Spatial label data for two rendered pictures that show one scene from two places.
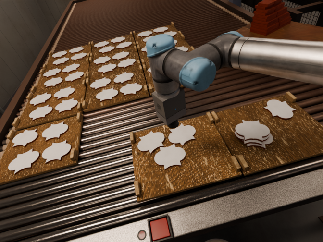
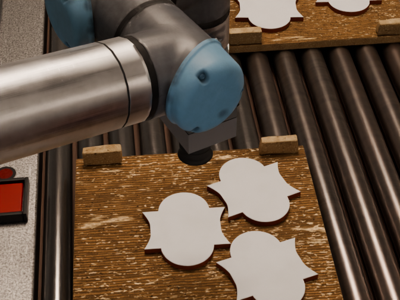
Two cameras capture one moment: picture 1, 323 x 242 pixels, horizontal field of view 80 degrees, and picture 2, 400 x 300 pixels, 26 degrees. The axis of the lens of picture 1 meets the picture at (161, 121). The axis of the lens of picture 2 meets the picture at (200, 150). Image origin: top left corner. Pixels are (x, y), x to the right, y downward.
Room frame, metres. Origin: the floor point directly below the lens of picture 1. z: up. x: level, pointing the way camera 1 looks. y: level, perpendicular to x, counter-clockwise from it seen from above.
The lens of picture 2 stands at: (0.45, -0.81, 1.84)
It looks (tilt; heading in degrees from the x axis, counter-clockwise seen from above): 43 degrees down; 87
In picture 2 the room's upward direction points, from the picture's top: straight up
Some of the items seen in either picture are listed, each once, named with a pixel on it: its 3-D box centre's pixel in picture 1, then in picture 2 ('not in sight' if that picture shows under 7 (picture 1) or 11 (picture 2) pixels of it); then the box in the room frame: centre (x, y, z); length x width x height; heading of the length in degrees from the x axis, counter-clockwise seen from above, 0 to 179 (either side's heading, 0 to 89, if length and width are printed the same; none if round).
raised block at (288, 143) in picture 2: (131, 137); (278, 144); (0.63, 0.16, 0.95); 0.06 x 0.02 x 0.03; 2
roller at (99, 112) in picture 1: (164, 96); not in sight; (0.95, -0.05, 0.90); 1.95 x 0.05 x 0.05; 93
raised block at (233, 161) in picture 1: (235, 163); not in sight; (0.37, -0.24, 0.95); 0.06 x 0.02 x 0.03; 2
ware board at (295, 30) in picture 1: (274, 36); not in sight; (1.13, -0.83, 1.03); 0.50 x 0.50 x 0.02; 24
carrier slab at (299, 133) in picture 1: (268, 128); not in sight; (0.51, -0.46, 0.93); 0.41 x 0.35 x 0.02; 93
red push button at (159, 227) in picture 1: (160, 229); (2, 201); (0.21, 0.09, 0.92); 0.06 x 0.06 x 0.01; 3
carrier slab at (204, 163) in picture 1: (178, 151); (202, 258); (0.50, -0.04, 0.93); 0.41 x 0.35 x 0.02; 92
